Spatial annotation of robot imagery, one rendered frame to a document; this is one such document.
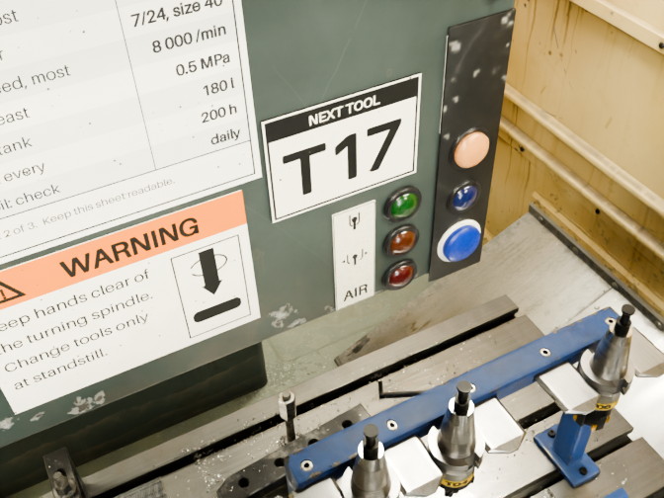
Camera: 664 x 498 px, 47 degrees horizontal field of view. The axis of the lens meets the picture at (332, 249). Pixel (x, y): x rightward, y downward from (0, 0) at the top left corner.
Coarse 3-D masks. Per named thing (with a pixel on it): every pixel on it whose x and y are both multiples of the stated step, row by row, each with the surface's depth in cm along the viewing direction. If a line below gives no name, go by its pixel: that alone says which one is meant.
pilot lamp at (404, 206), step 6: (402, 198) 48; (408, 198) 48; (414, 198) 48; (396, 204) 48; (402, 204) 48; (408, 204) 48; (414, 204) 48; (396, 210) 48; (402, 210) 48; (408, 210) 48; (396, 216) 48; (402, 216) 49
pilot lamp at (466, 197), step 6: (462, 192) 50; (468, 192) 50; (474, 192) 51; (456, 198) 50; (462, 198) 50; (468, 198) 50; (474, 198) 51; (456, 204) 50; (462, 204) 51; (468, 204) 51
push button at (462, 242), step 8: (456, 232) 52; (464, 232) 52; (472, 232) 53; (448, 240) 52; (456, 240) 52; (464, 240) 53; (472, 240) 53; (448, 248) 53; (456, 248) 53; (464, 248) 53; (472, 248) 54; (448, 256) 53; (456, 256) 53; (464, 256) 54
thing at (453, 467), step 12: (432, 432) 86; (480, 432) 86; (432, 444) 85; (480, 444) 84; (432, 456) 84; (444, 456) 83; (468, 456) 83; (480, 456) 83; (444, 468) 84; (456, 468) 83
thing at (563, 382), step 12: (552, 372) 92; (564, 372) 92; (576, 372) 92; (540, 384) 92; (552, 384) 91; (564, 384) 91; (576, 384) 91; (588, 384) 91; (552, 396) 90; (564, 396) 90; (576, 396) 90; (588, 396) 90; (564, 408) 89; (576, 408) 89; (588, 408) 89
